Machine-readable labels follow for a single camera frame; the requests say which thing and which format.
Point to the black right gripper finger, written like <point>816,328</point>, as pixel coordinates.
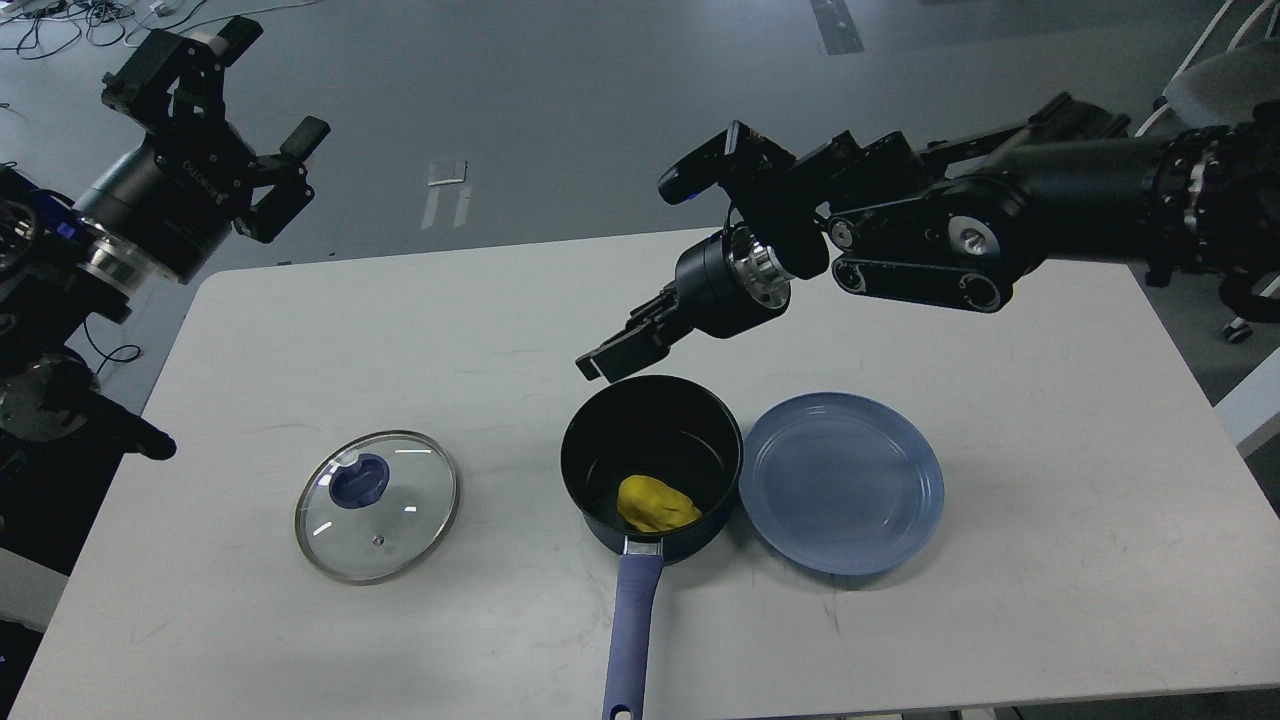
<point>593,366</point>
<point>649,332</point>

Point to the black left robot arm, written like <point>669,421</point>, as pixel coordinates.
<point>62,437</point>

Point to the white side table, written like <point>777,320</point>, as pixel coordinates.
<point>1250,412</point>

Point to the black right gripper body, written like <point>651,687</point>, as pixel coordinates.
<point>727,284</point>

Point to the blue plate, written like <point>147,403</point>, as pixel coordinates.
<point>841,485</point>

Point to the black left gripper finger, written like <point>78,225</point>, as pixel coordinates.
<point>270,191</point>
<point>172,86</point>

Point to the grey office chair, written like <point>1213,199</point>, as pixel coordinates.
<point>1220,90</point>

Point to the black saucepan with blue handle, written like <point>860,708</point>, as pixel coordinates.
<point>653,464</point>

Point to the yellow potato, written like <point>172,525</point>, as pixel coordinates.
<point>651,506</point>

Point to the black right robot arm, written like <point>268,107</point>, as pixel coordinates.
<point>958,223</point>

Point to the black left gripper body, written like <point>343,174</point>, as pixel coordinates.
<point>174,197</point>

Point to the glass pot lid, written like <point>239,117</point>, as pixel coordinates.
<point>377,506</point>

